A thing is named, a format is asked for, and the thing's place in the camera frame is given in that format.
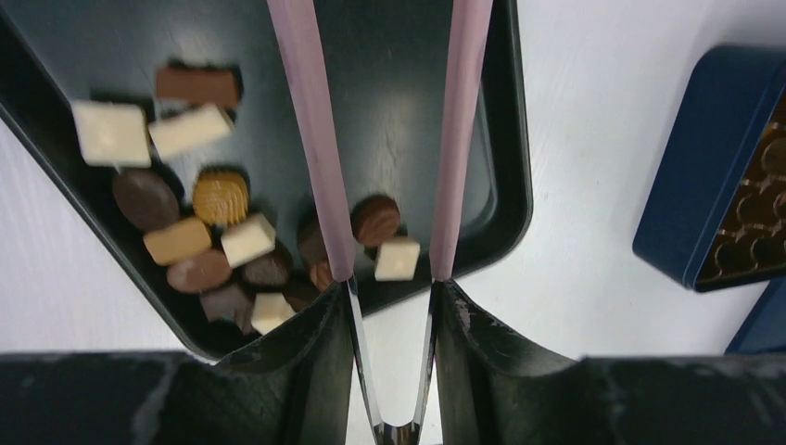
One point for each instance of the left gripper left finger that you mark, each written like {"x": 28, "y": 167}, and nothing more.
{"x": 289, "y": 387}

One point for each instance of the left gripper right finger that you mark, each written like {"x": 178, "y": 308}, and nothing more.
{"x": 497, "y": 387}

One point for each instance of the pink silicone tongs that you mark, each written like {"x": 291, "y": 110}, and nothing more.
{"x": 297, "y": 32}

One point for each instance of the blue chocolate box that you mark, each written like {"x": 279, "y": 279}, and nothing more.
{"x": 729, "y": 98}

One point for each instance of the milk oval chocolate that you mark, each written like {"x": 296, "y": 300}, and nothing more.
{"x": 203, "y": 272}

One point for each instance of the brown leaf chocolate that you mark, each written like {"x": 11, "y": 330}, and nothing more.
{"x": 375, "y": 220}

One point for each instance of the caramel rectangular chocolate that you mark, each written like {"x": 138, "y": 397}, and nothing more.
{"x": 179, "y": 241}

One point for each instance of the caramel leaf chocolate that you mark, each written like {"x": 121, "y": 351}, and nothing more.
{"x": 220, "y": 197}

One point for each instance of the dark oval chocolate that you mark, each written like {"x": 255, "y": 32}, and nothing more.
{"x": 145, "y": 199}

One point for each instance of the white square chocolate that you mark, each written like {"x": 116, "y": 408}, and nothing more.
{"x": 188, "y": 130}

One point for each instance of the brown rectangular chocolate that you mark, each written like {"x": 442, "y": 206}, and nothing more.
{"x": 198, "y": 86}

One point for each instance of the white cube chocolate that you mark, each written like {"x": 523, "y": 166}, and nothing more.
{"x": 111, "y": 134}

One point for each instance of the black chocolate tray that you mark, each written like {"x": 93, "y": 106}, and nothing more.
{"x": 386, "y": 67}

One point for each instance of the blue box lid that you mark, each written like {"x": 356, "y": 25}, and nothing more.
{"x": 763, "y": 330}

